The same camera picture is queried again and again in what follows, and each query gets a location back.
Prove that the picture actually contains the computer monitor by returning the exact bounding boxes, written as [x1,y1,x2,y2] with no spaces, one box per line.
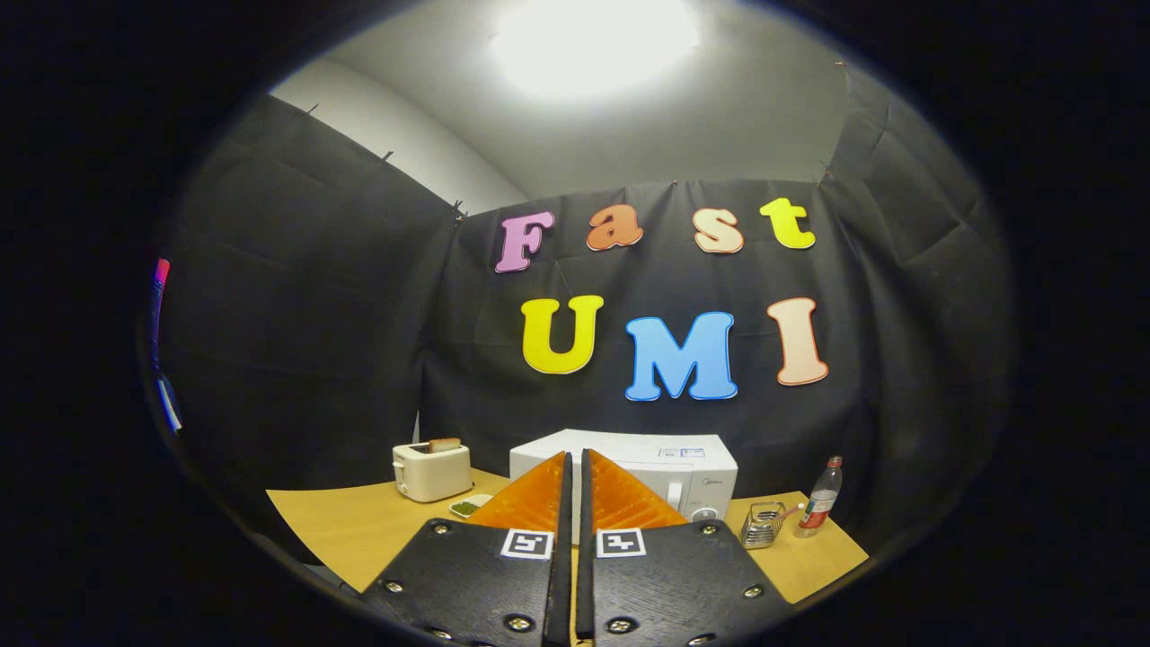
[148,258,185,432]

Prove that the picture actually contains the ceiling light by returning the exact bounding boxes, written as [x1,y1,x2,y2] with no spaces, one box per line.
[490,0,702,98]

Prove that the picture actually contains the red label plastic bottle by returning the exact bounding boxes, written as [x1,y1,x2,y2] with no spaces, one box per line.
[795,456,844,538]

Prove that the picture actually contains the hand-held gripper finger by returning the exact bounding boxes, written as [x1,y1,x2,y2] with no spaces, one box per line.
[359,449,573,647]
[579,448,796,647]

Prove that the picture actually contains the cream toaster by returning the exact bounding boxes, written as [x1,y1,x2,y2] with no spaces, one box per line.
[392,440,473,503]

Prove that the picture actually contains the metal wire holder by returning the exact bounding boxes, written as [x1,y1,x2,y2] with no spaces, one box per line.
[739,501,787,550]

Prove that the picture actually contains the white toaster oven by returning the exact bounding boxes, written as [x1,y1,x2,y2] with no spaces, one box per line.
[509,429,739,545]

